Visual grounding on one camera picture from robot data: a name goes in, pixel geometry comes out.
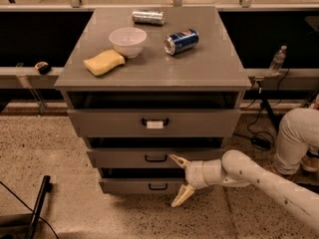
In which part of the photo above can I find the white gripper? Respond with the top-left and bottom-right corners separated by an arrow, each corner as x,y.
169,154 -> 222,207

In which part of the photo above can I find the grey bottom drawer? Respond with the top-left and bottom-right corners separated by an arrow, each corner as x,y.
99,178 -> 183,194

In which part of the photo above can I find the grey drawer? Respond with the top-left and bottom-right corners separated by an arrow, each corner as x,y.
68,110 -> 240,137
99,178 -> 183,194
87,148 -> 224,168

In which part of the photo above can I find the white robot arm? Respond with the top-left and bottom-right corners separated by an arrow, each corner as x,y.
169,150 -> 319,234

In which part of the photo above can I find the grey middle drawer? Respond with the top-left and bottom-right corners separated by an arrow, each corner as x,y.
87,148 -> 224,168

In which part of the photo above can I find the grey drawer cabinet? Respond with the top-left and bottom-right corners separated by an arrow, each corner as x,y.
55,7 -> 250,181

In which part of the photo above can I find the grey top drawer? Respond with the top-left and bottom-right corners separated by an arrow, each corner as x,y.
68,110 -> 240,137

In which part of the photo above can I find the black tripod leg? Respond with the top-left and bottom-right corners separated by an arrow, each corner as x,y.
253,77 -> 279,131

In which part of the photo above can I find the tan sneaker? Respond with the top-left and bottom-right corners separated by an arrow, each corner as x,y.
265,163 -> 296,182
301,155 -> 319,172

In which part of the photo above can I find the person's leg in light trousers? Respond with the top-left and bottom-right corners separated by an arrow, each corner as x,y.
273,109 -> 319,174

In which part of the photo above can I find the blue pepsi can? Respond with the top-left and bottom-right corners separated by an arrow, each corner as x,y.
163,29 -> 199,56

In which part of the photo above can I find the black stand leg left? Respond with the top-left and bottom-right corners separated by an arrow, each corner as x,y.
24,175 -> 52,239

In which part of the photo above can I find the yellow sponge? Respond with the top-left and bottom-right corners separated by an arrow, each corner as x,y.
84,50 -> 125,77

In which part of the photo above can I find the clear plastic water bottle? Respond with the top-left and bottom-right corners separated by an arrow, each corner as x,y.
268,46 -> 287,76

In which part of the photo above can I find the white bowl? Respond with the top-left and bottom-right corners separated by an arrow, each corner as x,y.
109,27 -> 147,58

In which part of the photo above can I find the silver can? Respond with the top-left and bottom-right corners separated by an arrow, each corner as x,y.
132,10 -> 164,26

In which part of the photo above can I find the black yellow tape measure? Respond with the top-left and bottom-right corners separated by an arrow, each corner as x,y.
35,62 -> 52,75

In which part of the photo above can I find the black power adapter with cable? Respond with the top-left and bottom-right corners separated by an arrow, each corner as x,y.
235,88 -> 275,150

